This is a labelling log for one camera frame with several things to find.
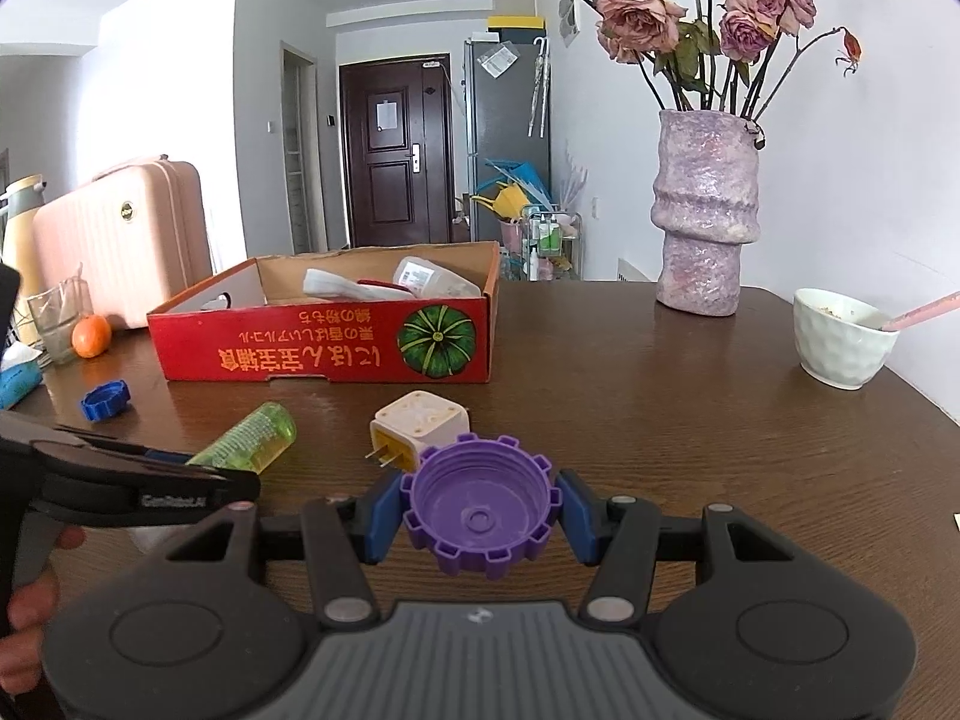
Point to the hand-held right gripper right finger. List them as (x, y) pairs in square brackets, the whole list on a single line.
[(574, 521)]

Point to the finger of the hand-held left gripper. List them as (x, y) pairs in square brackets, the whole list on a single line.
[(150, 465)]

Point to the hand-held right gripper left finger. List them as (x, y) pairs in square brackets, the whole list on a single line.
[(386, 517)]

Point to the blue bottle cap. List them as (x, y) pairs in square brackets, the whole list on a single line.
[(94, 405)]

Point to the purple bottle cap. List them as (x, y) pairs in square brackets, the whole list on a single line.
[(480, 521)]

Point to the white and yellow plug adapter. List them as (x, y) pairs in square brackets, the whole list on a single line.
[(420, 420)]

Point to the green transparent bottle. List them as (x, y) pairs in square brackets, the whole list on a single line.
[(251, 439)]

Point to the red cardboard box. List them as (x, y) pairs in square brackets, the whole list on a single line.
[(315, 345)]

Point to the red and white lint brush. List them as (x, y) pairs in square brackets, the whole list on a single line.
[(330, 283)]

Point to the white plastic bottle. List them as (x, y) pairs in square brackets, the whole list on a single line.
[(435, 277)]

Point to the person's left hand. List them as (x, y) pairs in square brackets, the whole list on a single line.
[(34, 600)]

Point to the orange fruit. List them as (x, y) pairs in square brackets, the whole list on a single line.
[(92, 336)]

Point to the blue tissue pack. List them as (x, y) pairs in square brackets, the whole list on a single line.
[(19, 386)]

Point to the clear drinking glass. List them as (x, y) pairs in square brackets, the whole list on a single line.
[(56, 330)]

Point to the pink suitcase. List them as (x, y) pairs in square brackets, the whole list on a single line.
[(120, 255)]

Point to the black panel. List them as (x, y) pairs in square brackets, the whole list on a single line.
[(9, 300)]

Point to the white flat board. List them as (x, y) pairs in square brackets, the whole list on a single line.
[(637, 270)]

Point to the yellow thermos jug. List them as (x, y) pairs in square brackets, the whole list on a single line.
[(22, 232)]

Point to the metal trolley rack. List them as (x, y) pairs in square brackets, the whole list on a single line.
[(551, 247)]

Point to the white bowl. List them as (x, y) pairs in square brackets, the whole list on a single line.
[(836, 352)]

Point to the dark brown entrance door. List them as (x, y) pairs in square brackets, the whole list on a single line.
[(390, 195)]

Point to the purple ceramic vase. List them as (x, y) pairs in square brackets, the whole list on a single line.
[(705, 225)]

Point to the pile of blue yellow bags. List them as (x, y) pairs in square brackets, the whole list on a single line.
[(514, 195)]

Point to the purple dried flowers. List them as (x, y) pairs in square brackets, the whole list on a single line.
[(576, 184)]

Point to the grey interior door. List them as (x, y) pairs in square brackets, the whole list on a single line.
[(304, 150)]

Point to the grey refrigerator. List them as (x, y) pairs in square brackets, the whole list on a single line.
[(502, 135)]

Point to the pink spoon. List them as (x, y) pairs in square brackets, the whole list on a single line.
[(922, 311)]

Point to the white folded umbrella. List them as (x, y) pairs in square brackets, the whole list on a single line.
[(538, 90)]

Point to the clear plastic pouch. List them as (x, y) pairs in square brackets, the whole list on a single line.
[(499, 61)]

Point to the yellow and black box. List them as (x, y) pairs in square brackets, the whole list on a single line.
[(516, 24)]

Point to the dried pink roses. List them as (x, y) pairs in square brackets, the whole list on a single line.
[(637, 15)]

